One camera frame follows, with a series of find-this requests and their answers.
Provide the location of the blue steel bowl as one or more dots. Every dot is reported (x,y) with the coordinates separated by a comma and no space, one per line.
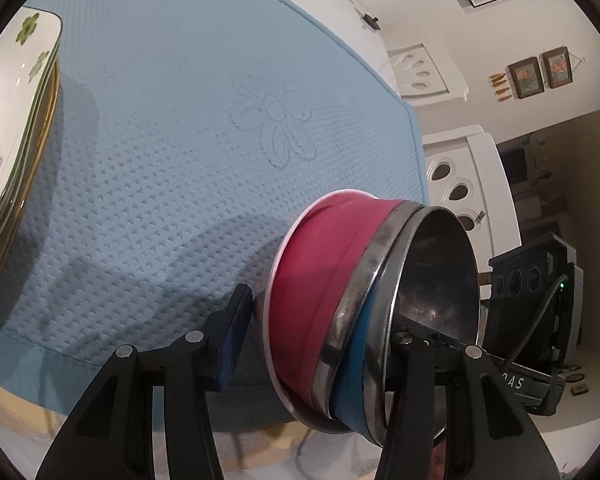
(430,277)

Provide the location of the magenta steel bowl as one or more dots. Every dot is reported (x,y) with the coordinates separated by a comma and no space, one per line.
(344,318)

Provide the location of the pink ceramic bowl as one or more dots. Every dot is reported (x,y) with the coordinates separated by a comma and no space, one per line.
(310,273)

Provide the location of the small black object on table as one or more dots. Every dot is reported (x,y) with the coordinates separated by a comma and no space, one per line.
(371,21)

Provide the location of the white chair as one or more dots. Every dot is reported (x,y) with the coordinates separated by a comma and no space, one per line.
(426,75)
(465,174)

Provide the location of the small framed picture right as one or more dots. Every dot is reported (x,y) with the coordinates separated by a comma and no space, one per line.
(557,66)

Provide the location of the small floral hexagonal plate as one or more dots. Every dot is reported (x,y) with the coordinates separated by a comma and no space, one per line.
(11,186)

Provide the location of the white chair near right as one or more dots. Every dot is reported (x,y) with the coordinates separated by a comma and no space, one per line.
(465,174)

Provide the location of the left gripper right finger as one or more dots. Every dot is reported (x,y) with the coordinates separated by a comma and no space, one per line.
(488,433)

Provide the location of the white chair far right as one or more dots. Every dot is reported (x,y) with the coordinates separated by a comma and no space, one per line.
(426,75)

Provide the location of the small framed picture left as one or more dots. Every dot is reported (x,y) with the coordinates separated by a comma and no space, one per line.
(527,77)

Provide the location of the light blue table mat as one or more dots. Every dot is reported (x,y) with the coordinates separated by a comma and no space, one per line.
(189,135)

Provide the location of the large floral hexagonal plate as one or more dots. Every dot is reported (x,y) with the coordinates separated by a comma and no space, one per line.
(26,45)

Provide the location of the small framed picture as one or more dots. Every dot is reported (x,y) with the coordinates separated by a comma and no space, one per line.
(527,77)
(557,66)

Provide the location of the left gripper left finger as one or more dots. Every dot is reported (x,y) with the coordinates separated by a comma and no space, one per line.
(108,434)

